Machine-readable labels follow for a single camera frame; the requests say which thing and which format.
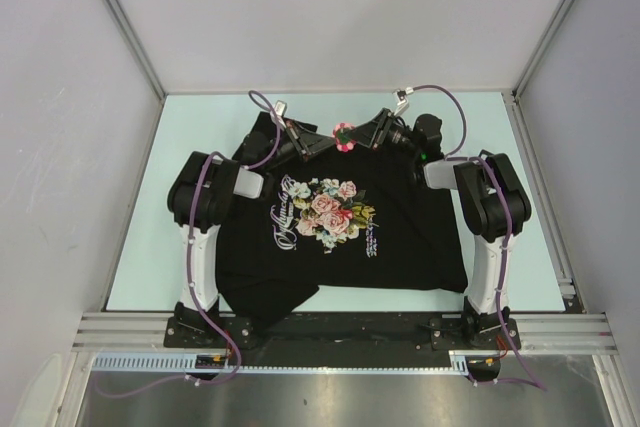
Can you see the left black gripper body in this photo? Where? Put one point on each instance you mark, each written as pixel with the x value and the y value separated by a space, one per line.
pixel 284 150

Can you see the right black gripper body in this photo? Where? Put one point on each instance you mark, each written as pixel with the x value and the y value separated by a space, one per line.
pixel 398 138

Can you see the pink flower brooch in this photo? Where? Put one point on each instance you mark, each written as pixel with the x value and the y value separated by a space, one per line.
pixel 342 136

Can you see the black floral print t-shirt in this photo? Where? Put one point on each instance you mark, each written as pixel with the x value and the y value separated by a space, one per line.
pixel 359 219

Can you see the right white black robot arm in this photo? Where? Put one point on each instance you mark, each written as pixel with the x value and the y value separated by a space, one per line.
pixel 494 205

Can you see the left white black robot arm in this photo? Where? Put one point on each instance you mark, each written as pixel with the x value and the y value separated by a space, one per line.
pixel 201 199

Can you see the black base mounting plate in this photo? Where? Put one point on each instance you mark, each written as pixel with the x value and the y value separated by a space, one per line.
pixel 444 331

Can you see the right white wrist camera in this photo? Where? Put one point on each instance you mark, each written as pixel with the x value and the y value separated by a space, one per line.
pixel 402 102

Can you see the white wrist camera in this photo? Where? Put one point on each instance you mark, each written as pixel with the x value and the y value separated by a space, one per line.
pixel 402 102
pixel 278 112

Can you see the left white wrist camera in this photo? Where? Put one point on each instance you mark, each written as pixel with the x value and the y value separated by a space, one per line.
pixel 278 112

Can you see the right aluminium side rail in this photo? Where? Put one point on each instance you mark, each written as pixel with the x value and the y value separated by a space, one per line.
pixel 544 209

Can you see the white slotted cable duct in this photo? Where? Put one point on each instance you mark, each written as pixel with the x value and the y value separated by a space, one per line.
pixel 450 363

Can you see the left aluminium corner post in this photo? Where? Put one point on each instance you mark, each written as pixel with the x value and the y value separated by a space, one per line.
pixel 135 46

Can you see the aluminium corner post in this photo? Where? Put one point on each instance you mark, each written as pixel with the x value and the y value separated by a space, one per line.
pixel 135 46
pixel 558 18

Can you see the right aluminium corner post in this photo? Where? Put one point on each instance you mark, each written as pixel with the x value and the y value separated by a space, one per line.
pixel 558 18

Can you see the aluminium front rail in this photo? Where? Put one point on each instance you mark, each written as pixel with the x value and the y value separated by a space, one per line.
pixel 541 334

